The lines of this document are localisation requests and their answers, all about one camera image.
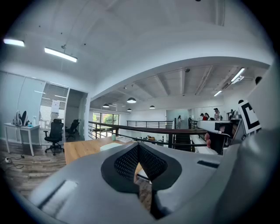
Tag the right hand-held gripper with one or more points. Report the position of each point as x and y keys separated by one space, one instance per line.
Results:
x=249 y=118

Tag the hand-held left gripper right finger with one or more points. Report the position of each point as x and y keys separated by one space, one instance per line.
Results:
x=186 y=175

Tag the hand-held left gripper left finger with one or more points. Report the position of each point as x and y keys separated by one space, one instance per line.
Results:
x=87 y=188

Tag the pale green sheet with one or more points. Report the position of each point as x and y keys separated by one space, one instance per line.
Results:
x=110 y=146

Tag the person's right hand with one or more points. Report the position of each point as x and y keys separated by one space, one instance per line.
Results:
x=208 y=141

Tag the long ceiling light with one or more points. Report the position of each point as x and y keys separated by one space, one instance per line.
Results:
x=238 y=74
x=60 y=54
x=218 y=93
x=13 y=42

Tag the black railing with brown handrail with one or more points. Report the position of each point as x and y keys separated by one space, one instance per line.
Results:
x=153 y=130

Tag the green cup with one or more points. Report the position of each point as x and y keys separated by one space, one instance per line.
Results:
x=113 y=137

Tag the black office chair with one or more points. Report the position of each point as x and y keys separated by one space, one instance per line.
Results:
x=54 y=133
x=73 y=129

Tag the white booklet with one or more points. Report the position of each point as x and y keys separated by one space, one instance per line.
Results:
x=123 y=138

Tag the white flipchart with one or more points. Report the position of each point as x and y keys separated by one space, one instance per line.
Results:
x=55 y=106

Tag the white table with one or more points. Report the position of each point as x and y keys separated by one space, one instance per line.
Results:
x=22 y=129

